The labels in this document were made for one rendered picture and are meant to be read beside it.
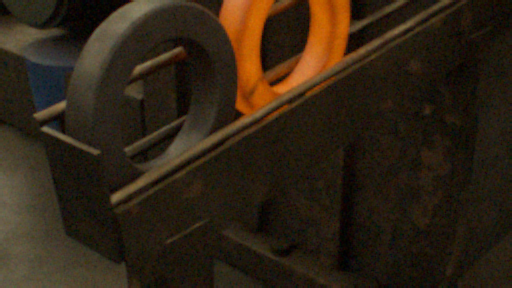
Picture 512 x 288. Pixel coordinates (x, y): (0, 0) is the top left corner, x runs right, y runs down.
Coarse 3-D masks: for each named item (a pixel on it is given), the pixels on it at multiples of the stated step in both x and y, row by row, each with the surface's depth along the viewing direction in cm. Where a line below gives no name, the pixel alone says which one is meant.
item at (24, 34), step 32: (32, 0) 201; (64, 0) 195; (96, 0) 203; (128, 0) 216; (0, 32) 222; (32, 32) 222; (64, 32) 222; (0, 64) 214; (0, 96) 220; (32, 96) 208; (128, 96) 180; (32, 128) 214; (128, 128) 183
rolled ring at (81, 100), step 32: (160, 0) 64; (96, 32) 61; (128, 32) 60; (160, 32) 63; (192, 32) 66; (224, 32) 69; (96, 64) 60; (128, 64) 61; (192, 64) 71; (224, 64) 71; (96, 96) 59; (192, 96) 73; (224, 96) 72; (96, 128) 60; (192, 128) 72; (128, 160) 64; (160, 160) 71
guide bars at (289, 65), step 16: (288, 0) 85; (304, 0) 87; (400, 0) 100; (416, 0) 102; (272, 16) 83; (352, 16) 96; (384, 16) 97; (352, 32) 92; (352, 48) 95; (144, 64) 72; (160, 64) 73; (288, 64) 85; (272, 80) 83; (48, 112) 65; (64, 112) 66; (240, 112) 82; (64, 128) 67; (176, 128) 74; (144, 144) 71
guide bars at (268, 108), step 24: (456, 0) 97; (408, 24) 90; (360, 48) 84; (336, 72) 81; (288, 96) 76; (240, 120) 72; (216, 144) 69; (168, 168) 65; (120, 192) 62; (144, 192) 64
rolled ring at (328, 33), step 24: (240, 0) 72; (264, 0) 73; (312, 0) 83; (336, 0) 82; (240, 24) 71; (312, 24) 84; (336, 24) 83; (240, 48) 72; (312, 48) 84; (336, 48) 84; (240, 72) 73; (312, 72) 83; (240, 96) 75; (264, 96) 77
